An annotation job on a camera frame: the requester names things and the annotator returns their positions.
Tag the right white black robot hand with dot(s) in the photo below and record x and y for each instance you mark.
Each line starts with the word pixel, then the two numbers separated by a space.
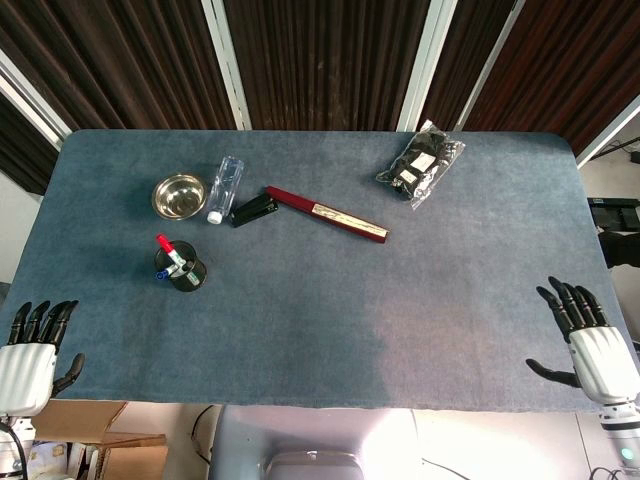
pixel 597 350

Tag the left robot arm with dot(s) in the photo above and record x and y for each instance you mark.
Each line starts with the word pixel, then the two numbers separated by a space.
pixel 12 440

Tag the long dark red box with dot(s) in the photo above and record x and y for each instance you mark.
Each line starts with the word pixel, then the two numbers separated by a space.
pixel 327 215

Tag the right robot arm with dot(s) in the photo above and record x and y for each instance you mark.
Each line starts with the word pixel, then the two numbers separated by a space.
pixel 622 430

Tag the plastic bag of black items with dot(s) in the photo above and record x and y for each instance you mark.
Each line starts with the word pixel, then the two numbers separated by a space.
pixel 422 162

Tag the steel bowl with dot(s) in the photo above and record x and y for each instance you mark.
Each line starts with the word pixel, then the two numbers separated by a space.
pixel 179 196

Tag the black equipment case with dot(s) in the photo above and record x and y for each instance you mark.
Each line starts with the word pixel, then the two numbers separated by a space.
pixel 614 209

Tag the cardboard box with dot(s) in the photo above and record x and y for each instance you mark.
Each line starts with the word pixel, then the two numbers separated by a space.
pixel 100 440

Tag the black mesh pen holder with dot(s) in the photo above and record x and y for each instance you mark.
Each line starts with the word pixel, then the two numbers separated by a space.
pixel 186 270

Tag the blue-capped white marker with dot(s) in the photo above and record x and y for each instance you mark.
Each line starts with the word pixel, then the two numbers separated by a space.
pixel 172 270

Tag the clear plastic water bottle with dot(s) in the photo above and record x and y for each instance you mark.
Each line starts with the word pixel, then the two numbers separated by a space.
pixel 226 187

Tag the robot torso base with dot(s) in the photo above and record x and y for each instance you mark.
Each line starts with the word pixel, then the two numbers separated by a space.
pixel 310 445

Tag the blue felt table cloth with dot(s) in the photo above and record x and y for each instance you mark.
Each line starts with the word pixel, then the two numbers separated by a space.
pixel 310 280

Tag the black stapler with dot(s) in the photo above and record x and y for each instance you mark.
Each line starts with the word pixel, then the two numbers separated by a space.
pixel 253 210

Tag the red cap marker pen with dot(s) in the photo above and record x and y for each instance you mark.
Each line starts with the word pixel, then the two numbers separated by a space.
pixel 167 250

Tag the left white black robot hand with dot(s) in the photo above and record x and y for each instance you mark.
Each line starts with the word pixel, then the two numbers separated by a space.
pixel 22 362

